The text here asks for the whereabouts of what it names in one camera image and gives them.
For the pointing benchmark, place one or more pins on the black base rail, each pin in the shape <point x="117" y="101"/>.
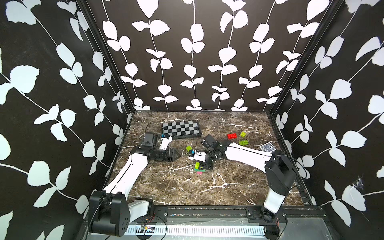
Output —
<point x="254" y="214"/>

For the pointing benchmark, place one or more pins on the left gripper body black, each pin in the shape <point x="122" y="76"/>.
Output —
<point x="162" y="155"/>

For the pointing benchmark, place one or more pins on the white perforated strip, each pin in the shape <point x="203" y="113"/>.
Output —
<point x="198" y="231"/>

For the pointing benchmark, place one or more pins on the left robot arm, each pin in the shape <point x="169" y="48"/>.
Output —
<point x="109" y="211"/>

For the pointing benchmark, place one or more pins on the small circuit board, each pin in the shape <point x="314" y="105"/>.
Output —
<point x="145" y="229"/>

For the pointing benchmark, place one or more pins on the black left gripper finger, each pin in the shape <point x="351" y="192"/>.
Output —
<point x="173" y="151"/>
<point x="174" y="157"/>

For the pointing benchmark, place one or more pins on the black white chessboard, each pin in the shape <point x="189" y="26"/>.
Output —
<point x="182" y="129"/>

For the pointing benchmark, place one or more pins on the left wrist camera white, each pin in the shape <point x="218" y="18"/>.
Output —
<point x="166" y="139"/>

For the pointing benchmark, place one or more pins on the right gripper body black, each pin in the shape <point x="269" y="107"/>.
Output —
<point x="209" y="160"/>

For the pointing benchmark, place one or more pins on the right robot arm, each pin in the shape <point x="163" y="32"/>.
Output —
<point x="278" y="167"/>

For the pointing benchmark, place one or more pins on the blue playing card box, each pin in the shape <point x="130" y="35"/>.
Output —
<point x="268" y="147"/>

